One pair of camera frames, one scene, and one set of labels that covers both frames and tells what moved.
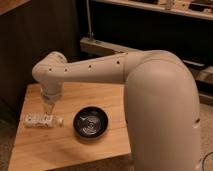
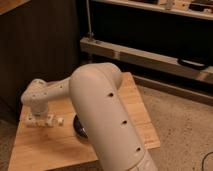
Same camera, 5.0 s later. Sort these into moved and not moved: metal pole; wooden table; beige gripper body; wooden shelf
Moved: beige gripper body
Not moved: wooden table; wooden shelf; metal pole
